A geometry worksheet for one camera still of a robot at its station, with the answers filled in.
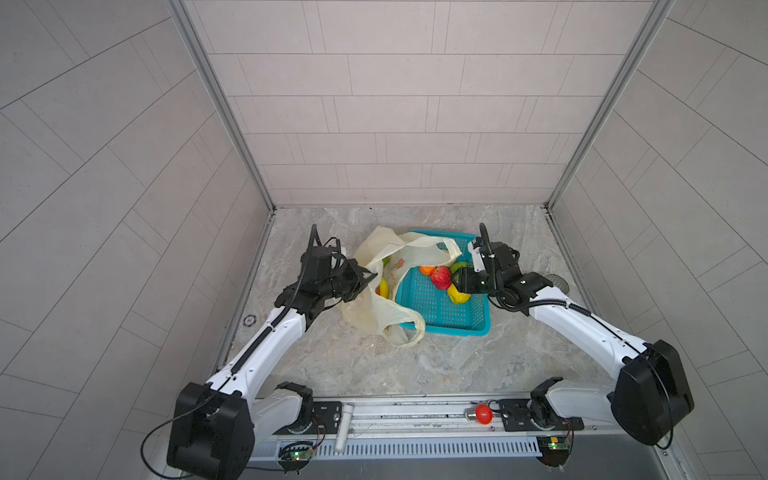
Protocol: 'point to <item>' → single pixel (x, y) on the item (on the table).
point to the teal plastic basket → (438, 312)
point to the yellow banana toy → (384, 288)
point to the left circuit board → (295, 456)
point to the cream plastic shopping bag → (385, 252)
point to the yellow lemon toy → (456, 296)
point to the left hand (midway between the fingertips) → (384, 270)
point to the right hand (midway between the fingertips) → (456, 278)
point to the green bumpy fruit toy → (458, 265)
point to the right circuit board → (555, 450)
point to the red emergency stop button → (483, 414)
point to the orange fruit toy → (427, 270)
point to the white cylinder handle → (343, 429)
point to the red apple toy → (441, 277)
